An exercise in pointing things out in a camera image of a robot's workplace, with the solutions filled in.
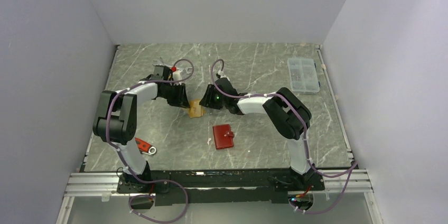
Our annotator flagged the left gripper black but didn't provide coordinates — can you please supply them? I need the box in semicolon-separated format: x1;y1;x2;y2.
161;82;190;108

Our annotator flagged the gold VIP card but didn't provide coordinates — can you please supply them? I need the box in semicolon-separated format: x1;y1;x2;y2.
188;99;205;118

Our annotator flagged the red leather card holder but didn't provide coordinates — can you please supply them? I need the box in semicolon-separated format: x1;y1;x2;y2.
212;124;234;150

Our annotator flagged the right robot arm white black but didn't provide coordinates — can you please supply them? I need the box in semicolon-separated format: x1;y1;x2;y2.
199;77;312;190

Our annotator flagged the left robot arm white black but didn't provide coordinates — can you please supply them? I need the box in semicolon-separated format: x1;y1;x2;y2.
92;65;193;192

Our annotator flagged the silver open-end wrench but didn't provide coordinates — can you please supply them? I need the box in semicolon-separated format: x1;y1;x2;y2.
152;58;194;74

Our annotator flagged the clear plastic compartment box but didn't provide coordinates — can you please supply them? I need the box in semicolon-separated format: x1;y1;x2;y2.
287;57;320;94

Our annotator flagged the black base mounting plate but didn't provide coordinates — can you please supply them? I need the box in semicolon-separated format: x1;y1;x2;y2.
117;168;325;206

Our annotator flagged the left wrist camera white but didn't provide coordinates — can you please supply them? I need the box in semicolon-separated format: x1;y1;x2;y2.
171;67;186;82

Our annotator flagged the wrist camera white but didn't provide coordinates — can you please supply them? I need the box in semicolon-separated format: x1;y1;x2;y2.
216;70;227;79
171;67;186;82

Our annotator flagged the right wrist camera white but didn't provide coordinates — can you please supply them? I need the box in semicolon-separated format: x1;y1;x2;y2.
216;70;227;79

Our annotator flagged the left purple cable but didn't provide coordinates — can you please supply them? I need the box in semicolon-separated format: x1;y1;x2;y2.
105;58;194;224

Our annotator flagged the purple cable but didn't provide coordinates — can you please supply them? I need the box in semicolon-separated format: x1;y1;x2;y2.
210;59;358;215
105;58;194;224

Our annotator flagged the red handled adjustable wrench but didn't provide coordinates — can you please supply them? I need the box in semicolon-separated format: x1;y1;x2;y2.
135;137;157;155

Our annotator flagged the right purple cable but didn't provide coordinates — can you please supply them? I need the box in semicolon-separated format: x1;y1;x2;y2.
210;59;358;215

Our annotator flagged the aluminium rail frame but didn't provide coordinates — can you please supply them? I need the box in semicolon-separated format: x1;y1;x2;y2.
57;169;384;223

